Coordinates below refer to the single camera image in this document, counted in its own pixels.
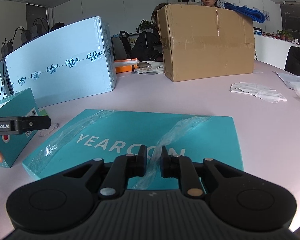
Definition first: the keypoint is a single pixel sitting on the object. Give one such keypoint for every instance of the green paper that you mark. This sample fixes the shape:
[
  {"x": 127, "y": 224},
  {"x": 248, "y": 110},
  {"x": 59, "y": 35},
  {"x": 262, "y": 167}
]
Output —
[{"x": 43, "y": 111}]

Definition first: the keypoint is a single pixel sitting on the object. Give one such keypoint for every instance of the white reception counter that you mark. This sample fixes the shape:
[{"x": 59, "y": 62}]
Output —
[{"x": 270, "y": 50}]

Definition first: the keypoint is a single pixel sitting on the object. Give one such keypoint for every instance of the clear plastic wrap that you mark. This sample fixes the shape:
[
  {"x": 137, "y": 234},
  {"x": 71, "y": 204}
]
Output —
[{"x": 180, "y": 127}]

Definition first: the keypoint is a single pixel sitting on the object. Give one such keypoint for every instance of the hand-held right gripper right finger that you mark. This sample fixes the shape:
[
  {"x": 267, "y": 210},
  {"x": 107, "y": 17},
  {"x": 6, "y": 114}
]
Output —
[{"x": 165, "y": 162}]

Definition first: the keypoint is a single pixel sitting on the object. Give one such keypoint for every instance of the orange and white box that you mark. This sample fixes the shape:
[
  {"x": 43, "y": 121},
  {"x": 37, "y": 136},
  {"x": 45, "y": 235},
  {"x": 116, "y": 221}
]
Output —
[{"x": 123, "y": 68}]

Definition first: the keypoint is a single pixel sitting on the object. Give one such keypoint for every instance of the dark door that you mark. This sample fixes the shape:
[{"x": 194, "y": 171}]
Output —
[{"x": 31, "y": 11}]

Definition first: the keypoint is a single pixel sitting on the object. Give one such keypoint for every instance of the black office chair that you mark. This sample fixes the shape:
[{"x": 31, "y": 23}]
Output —
[{"x": 125, "y": 43}]

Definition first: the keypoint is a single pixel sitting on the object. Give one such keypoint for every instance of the white cloth bag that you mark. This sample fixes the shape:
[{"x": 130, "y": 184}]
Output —
[{"x": 155, "y": 68}]

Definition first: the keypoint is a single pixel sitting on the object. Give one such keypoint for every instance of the black power adapter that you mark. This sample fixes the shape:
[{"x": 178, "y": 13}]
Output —
[
  {"x": 7, "y": 46},
  {"x": 37, "y": 27},
  {"x": 25, "y": 36}
]

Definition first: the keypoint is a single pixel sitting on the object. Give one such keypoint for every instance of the silver oval object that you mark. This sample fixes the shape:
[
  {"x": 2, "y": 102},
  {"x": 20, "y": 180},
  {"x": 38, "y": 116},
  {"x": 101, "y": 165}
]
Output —
[{"x": 144, "y": 66}]

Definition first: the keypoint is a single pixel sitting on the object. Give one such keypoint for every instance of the clear plastic bags right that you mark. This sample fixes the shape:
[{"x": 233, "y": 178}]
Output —
[{"x": 290, "y": 78}]

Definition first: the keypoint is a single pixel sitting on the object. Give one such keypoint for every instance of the brown cardboard box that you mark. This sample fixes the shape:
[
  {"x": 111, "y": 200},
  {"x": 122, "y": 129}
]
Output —
[{"x": 202, "y": 42}]

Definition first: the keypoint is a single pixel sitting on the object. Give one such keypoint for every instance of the white crumpled plastic bag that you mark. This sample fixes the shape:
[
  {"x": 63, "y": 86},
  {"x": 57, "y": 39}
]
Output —
[{"x": 257, "y": 91}]

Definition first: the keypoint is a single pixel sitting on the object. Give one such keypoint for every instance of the grey metal object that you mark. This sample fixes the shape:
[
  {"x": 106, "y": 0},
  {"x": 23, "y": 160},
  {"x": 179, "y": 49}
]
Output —
[{"x": 188, "y": 1}]

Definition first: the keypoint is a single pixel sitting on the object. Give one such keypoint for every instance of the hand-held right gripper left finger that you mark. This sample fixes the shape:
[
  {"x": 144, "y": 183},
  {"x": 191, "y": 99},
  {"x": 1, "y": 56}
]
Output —
[{"x": 142, "y": 162}]

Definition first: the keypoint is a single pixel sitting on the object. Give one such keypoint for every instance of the large teal box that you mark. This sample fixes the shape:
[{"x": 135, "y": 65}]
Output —
[{"x": 210, "y": 140}]

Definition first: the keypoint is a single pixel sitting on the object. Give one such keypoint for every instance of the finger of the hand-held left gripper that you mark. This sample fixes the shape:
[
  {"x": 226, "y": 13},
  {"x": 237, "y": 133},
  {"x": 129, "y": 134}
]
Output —
[{"x": 36, "y": 124}]

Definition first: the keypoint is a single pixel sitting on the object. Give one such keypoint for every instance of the small teal patterned box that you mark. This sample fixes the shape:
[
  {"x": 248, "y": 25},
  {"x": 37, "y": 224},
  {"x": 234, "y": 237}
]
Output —
[{"x": 17, "y": 105}]

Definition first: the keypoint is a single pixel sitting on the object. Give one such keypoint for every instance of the white desktop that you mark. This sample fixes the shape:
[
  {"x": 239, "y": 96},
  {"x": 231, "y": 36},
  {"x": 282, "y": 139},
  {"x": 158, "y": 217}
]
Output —
[{"x": 165, "y": 97}]

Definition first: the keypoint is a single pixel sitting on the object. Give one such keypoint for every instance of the thin loop with metal clasp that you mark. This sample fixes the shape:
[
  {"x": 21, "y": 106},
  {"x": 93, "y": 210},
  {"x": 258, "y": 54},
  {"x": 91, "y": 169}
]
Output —
[{"x": 56, "y": 125}]

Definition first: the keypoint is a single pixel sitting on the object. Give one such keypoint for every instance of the green potted plant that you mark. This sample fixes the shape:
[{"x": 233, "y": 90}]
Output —
[
  {"x": 146, "y": 25},
  {"x": 285, "y": 35}
]

